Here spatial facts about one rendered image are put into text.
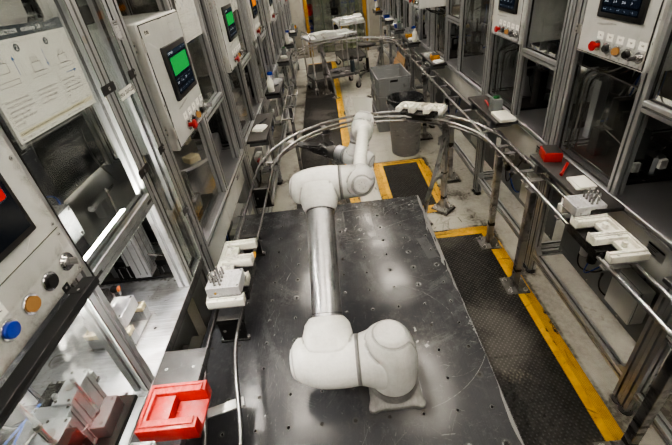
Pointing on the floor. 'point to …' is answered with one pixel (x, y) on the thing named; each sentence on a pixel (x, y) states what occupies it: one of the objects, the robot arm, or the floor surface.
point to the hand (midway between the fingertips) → (303, 145)
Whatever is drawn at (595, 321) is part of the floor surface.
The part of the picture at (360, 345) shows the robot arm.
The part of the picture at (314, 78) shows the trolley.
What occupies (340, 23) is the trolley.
